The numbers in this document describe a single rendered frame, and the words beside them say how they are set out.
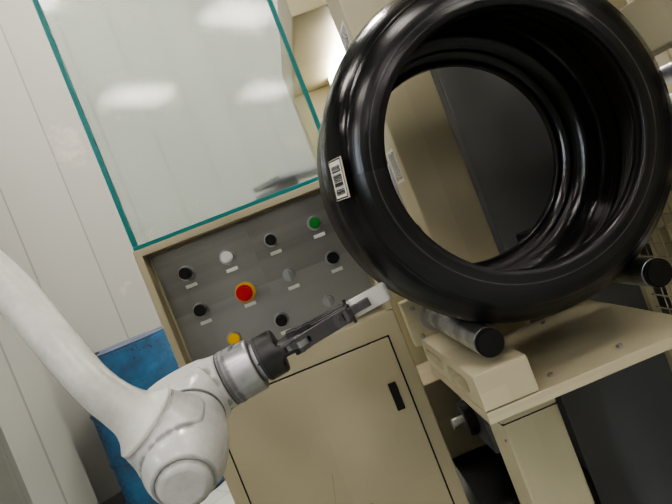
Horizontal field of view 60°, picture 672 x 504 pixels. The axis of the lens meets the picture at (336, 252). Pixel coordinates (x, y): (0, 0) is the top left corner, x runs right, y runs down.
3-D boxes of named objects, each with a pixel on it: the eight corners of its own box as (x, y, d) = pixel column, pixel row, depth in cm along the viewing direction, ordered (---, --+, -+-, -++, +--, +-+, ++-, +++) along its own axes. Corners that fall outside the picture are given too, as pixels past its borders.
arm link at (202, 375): (243, 390, 100) (245, 429, 87) (162, 435, 99) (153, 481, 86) (211, 340, 97) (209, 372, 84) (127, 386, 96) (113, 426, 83)
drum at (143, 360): (203, 458, 401) (149, 327, 397) (254, 463, 353) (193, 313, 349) (115, 515, 356) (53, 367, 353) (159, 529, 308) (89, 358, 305)
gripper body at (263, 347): (245, 345, 89) (298, 315, 90) (249, 336, 98) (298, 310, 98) (269, 387, 90) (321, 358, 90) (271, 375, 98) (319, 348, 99)
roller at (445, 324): (420, 307, 120) (441, 301, 121) (426, 328, 120) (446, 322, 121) (472, 332, 85) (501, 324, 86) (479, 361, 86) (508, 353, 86)
